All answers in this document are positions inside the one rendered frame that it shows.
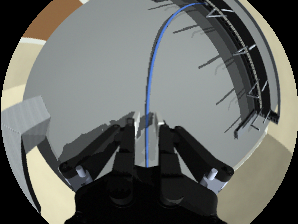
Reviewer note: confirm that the black patch panel rack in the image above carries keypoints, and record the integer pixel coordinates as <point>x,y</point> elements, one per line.
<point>250,58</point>

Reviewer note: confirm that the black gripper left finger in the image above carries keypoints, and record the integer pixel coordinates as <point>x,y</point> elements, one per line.
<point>87,165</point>

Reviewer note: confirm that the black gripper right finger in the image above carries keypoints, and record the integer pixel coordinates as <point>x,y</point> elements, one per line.
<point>205,168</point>

